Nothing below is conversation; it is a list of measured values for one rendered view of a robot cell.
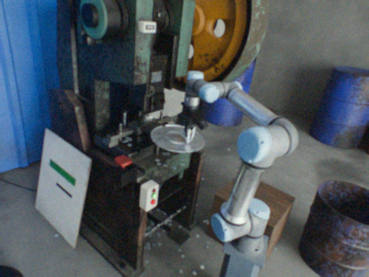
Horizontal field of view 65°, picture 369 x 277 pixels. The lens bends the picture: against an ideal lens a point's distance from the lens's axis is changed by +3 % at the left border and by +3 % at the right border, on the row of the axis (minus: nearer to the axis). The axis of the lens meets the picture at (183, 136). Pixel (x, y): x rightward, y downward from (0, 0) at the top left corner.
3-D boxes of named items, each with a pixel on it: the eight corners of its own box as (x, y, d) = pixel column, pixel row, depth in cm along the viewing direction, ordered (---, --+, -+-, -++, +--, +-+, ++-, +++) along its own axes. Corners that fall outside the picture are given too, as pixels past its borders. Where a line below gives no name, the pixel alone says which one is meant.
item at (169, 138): (169, 157, 131) (169, 156, 130) (140, 130, 150) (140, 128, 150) (215, 146, 147) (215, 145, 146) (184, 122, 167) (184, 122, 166)
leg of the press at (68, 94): (145, 270, 165) (158, 132, 126) (130, 283, 157) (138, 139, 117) (60, 195, 214) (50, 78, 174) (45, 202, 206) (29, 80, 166)
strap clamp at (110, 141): (134, 138, 159) (135, 122, 154) (109, 147, 146) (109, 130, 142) (127, 134, 162) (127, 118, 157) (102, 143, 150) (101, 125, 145)
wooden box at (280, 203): (282, 236, 203) (295, 198, 187) (260, 270, 175) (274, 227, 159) (232, 208, 223) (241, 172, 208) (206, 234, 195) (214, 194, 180)
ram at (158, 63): (169, 107, 157) (174, 53, 144) (149, 113, 146) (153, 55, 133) (147, 99, 166) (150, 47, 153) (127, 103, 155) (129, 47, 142)
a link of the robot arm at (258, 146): (248, 239, 123) (298, 135, 93) (220, 250, 115) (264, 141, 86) (232, 218, 131) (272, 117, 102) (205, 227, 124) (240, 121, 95)
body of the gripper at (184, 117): (185, 120, 147) (188, 99, 141) (198, 126, 142) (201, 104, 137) (175, 124, 141) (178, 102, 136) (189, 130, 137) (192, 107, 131)
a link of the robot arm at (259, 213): (269, 232, 128) (277, 208, 122) (247, 241, 121) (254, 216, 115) (251, 214, 137) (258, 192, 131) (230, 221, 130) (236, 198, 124)
